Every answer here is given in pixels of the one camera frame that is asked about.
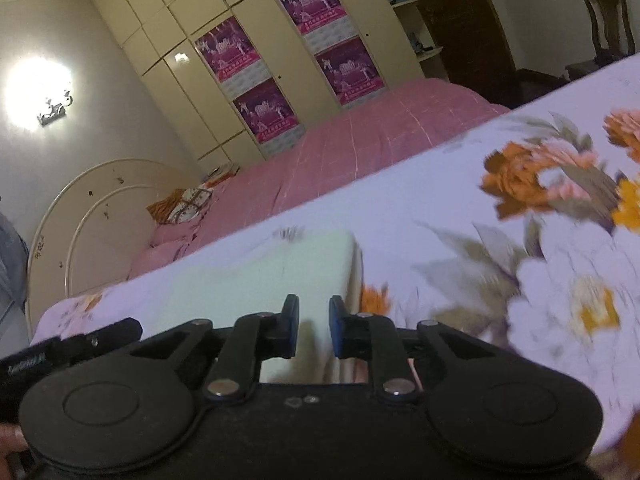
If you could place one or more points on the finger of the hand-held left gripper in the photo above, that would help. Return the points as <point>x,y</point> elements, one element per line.
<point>115,332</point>

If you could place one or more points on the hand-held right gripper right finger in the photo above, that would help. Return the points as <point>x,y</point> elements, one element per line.
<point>335,332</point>

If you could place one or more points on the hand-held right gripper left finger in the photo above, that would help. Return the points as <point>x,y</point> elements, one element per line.
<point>293,327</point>

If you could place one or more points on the cream knitted garment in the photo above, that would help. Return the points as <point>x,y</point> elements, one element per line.
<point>300,265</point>

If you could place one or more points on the person's left hand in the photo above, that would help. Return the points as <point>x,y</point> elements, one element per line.
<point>9,440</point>

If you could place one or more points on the pink pillow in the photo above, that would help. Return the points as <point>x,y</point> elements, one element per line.
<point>165,247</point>

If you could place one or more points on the blue grey curtain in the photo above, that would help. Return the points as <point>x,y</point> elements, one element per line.
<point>12,260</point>

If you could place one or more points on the cream round headboard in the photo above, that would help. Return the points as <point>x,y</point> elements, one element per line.
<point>100,230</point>

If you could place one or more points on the orange pillow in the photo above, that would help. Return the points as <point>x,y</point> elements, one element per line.
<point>160,207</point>

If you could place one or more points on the white floral bedsheet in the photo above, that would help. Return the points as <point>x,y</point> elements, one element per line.
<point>425,200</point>

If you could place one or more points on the pink checked bed cover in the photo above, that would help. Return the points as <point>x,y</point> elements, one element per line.
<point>350,145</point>

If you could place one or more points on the cream wardrobe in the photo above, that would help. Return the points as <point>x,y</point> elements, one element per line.
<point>165,40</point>

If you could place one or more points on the dark shelf item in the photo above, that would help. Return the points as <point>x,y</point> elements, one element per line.
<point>420,42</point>

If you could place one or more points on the cream corner shelf unit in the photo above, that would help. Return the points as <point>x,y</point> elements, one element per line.
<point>415,20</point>

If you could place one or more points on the dark wooden door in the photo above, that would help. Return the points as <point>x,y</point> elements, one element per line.
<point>460,25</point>

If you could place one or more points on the dark wooden chair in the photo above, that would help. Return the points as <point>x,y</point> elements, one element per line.
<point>605,20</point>

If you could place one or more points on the purple wall poster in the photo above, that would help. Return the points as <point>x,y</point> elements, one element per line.
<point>350,70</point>
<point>267,112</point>
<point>225,50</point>
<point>310,2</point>

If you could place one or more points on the wall lamp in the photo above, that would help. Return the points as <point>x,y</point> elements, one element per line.
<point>55,107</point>

